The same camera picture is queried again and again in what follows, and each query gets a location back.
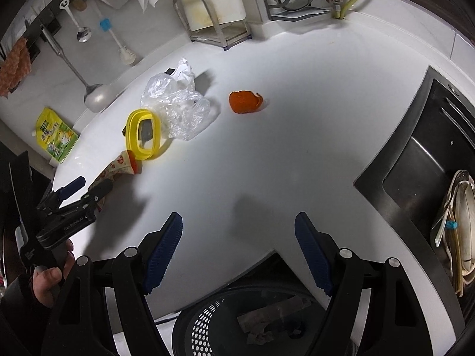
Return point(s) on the metal ladle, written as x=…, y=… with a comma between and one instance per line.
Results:
x=97, y=97

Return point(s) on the yellow plastic lid frame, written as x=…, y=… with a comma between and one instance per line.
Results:
x=143, y=134

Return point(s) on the white dishes in sink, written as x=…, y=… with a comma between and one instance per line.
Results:
x=455, y=230

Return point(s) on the blue white bottle brush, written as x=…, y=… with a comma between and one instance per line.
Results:
x=126, y=55

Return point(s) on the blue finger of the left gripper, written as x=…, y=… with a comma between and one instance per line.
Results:
x=96, y=193
x=66, y=192

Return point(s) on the black wall utensil rail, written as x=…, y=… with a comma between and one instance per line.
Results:
x=44, y=11

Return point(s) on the stainless steel sink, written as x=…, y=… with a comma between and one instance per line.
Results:
x=408, y=179

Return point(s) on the black perforated trash bin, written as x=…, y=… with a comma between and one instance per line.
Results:
x=249, y=320

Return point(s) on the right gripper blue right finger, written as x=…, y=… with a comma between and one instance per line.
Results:
x=305, y=233

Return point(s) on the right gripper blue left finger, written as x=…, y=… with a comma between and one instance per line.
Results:
x=160, y=246

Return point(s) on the orange peel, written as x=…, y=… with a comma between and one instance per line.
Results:
x=242, y=102

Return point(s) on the metal cutting board rack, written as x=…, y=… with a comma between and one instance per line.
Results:
x=223, y=35

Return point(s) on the small metal spoon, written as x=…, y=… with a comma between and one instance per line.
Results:
x=83, y=33

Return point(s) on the left hand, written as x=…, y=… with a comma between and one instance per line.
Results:
x=45, y=279

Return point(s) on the torn red white wrapper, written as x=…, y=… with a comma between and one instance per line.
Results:
x=125, y=163

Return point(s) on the clear plastic bag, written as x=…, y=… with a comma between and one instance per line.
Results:
x=173, y=97

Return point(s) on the yellow green seasoning pouch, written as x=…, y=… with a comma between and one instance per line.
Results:
x=53, y=135

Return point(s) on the orange hanging cloth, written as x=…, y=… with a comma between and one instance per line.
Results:
x=15, y=68

